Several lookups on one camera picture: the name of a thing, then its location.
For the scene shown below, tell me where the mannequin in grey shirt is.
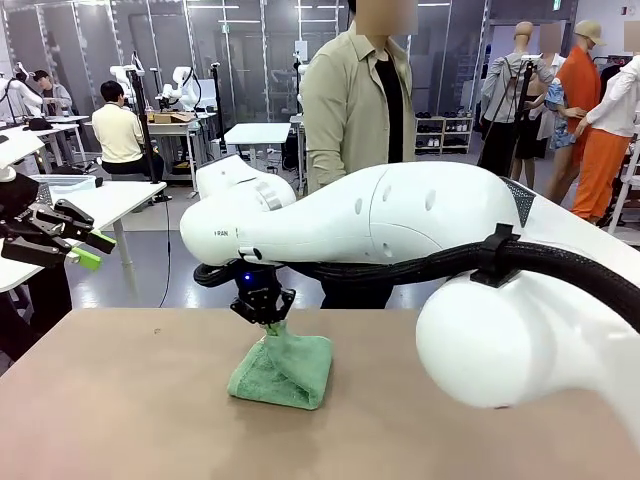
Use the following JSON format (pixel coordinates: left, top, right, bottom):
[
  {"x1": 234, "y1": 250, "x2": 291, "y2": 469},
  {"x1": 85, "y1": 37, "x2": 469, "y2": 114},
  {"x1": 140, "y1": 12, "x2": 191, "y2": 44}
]
[{"x1": 480, "y1": 21, "x2": 555, "y2": 187}]

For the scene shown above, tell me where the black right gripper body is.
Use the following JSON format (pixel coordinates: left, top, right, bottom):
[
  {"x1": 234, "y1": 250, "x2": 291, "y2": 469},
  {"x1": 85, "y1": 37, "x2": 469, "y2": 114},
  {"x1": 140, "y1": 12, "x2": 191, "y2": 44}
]
[{"x1": 234, "y1": 272, "x2": 284, "y2": 314}]

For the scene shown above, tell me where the seated person in grey jacket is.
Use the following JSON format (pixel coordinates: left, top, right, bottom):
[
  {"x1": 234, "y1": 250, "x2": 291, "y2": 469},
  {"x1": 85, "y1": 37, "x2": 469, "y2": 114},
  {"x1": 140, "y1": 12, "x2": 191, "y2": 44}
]
[{"x1": 29, "y1": 69, "x2": 75, "y2": 117}]

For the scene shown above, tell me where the black tripod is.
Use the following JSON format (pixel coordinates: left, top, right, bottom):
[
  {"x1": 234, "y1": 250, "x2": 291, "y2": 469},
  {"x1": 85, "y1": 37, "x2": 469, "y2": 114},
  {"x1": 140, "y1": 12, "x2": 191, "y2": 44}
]
[{"x1": 472, "y1": 53, "x2": 544, "y2": 177}]

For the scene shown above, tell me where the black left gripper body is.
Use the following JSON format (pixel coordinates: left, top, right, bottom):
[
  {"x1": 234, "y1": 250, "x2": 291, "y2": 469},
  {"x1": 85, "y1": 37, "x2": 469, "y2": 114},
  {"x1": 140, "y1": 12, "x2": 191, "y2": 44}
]
[{"x1": 0, "y1": 174, "x2": 54, "y2": 241}]

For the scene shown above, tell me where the clear plastic bin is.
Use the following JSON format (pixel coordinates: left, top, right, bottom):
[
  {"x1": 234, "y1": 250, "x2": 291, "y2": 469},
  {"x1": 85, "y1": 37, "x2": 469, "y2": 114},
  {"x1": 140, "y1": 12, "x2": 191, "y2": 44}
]
[{"x1": 28, "y1": 174, "x2": 97, "y2": 195}]

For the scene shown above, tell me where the white standing desk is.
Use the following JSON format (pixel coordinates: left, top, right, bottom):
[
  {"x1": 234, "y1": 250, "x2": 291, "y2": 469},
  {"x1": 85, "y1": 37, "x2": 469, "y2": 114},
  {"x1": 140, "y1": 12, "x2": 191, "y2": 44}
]
[{"x1": 223, "y1": 122, "x2": 292, "y2": 174}]

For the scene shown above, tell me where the green terry towel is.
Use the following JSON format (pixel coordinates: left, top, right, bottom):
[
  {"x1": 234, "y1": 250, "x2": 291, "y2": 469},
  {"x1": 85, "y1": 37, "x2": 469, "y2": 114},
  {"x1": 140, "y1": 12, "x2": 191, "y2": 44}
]
[{"x1": 227, "y1": 322, "x2": 334, "y2": 412}]

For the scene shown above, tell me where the mannequin in orange trousers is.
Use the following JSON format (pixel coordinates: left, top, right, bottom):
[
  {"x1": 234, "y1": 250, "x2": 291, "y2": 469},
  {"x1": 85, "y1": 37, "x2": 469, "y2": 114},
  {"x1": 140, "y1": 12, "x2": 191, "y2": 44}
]
[{"x1": 571, "y1": 52, "x2": 640, "y2": 222}]

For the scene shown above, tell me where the cardboard box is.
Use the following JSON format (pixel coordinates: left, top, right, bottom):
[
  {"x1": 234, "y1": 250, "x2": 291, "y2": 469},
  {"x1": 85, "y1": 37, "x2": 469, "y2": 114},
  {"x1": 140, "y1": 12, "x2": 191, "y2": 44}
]
[{"x1": 151, "y1": 111, "x2": 195, "y2": 125}]

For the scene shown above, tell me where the white office desk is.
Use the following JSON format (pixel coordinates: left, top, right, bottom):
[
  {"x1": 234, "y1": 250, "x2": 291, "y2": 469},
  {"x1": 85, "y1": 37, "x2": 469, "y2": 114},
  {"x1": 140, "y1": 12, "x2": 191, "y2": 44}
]
[{"x1": 0, "y1": 122, "x2": 86, "y2": 171}]

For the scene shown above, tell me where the black pole stand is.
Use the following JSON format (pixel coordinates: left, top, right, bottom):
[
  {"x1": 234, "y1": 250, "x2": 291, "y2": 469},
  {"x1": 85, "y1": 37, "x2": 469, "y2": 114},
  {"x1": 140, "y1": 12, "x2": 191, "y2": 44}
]
[
  {"x1": 209, "y1": 62, "x2": 227, "y2": 151},
  {"x1": 125, "y1": 52, "x2": 165, "y2": 184}
]

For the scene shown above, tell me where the person in beige shirt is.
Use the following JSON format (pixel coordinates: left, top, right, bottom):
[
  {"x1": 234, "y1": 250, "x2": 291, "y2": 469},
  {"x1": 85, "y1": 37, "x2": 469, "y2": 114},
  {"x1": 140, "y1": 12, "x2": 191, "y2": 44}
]
[{"x1": 298, "y1": 0, "x2": 418, "y2": 310}]

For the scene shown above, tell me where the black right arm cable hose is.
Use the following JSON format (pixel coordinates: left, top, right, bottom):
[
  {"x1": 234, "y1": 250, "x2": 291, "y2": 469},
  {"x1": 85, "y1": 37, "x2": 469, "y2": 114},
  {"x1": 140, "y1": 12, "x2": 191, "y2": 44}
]
[{"x1": 193, "y1": 223, "x2": 640, "y2": 335}]

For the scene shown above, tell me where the seated person in yellow shirt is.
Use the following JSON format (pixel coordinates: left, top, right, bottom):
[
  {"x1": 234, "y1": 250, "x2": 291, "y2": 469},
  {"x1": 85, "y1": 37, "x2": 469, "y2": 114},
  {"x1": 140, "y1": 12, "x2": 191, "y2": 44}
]
[{"x1": 92, "y1": 79, "x2": 165, "y2": 182}]

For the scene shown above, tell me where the white work table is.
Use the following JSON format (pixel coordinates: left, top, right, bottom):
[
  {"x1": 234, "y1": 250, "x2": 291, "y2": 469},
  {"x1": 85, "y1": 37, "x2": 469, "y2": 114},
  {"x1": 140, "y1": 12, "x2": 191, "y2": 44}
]
[
  {"x1": 519, "y1": 187, "x2": 640, "y2": 251},
  {"x1": 0, "y1": 180, "x2": 168, "y2": 294}
]

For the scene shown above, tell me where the figure in blue floral dress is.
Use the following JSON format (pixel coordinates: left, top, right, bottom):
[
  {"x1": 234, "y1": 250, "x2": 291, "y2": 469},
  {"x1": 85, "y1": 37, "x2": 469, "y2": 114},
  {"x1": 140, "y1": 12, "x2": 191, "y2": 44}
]
[{"x1": 537, "y1": 22, "x2": 581, "y2": 201}]

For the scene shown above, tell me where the mannequin in orange shirt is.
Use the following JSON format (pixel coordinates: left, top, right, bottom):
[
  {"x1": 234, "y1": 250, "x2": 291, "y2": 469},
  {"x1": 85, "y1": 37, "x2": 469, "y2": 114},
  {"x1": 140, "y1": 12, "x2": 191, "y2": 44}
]
[{"x1": 555, "y1": 19, "x2": 607, "y2": 166}]

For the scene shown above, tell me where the wooden shoe shelf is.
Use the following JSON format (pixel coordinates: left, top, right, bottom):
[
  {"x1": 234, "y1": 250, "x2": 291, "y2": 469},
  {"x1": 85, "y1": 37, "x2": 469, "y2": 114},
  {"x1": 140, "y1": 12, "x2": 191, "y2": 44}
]
[{"x1": 415, "y1": 115, "x2": 474, "y2": 155}]

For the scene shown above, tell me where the white robot desk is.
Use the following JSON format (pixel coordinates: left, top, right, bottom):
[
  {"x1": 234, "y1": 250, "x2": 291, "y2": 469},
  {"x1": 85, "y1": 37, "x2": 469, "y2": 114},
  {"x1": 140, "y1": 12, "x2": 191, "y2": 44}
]
[{"x1": 144, "y1": 112, "x2": 219, "y2": 200}]

